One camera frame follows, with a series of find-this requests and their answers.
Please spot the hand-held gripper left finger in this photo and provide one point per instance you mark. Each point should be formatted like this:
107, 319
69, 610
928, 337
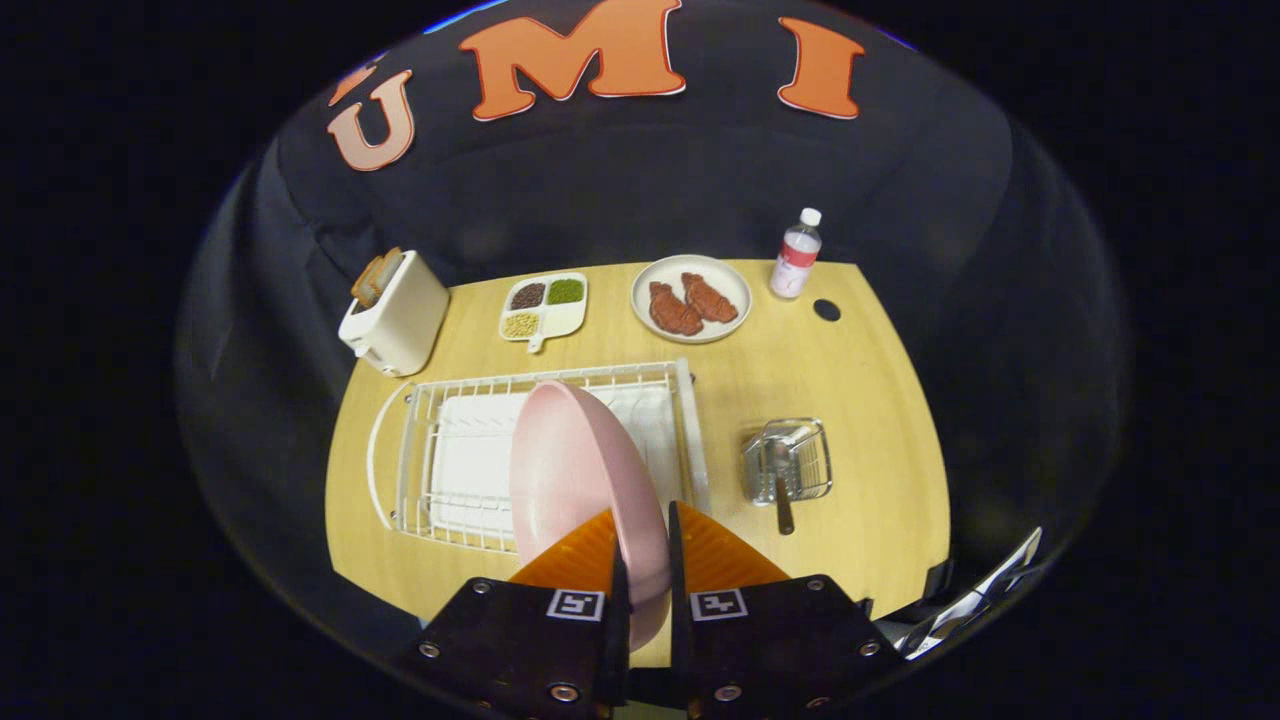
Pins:
520, 640

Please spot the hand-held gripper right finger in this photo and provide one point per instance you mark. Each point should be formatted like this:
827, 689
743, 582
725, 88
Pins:
780, 640

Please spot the pink plate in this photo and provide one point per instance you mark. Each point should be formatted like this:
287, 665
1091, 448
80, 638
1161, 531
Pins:
575, 470

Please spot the white plate with meat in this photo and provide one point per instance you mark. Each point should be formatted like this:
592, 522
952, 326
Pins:
735, 285

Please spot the shiny grey object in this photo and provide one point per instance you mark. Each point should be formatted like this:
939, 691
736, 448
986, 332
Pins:
985, 590

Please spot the pile of yellow beans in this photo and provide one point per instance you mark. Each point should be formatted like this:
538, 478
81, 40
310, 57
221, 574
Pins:
520, 325

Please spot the white divided snack tray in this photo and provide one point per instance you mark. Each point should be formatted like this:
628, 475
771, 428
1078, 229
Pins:
565, 320

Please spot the black round table grommet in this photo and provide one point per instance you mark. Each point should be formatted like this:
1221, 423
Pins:
827, 310

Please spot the white toaster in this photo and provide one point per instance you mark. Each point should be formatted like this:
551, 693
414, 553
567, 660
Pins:
405, 320

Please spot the pile of dark beans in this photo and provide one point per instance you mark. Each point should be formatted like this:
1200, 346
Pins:
528, 296

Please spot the red meat piece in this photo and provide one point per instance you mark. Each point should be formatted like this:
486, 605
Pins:
675, 312
710, 300

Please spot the pile of green beans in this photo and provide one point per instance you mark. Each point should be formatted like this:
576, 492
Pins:
565, 292

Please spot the clear water bottle red label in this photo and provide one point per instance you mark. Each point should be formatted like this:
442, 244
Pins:
795, 262

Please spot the toast slice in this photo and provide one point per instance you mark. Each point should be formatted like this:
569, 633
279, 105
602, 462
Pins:
366, 285
390, 265

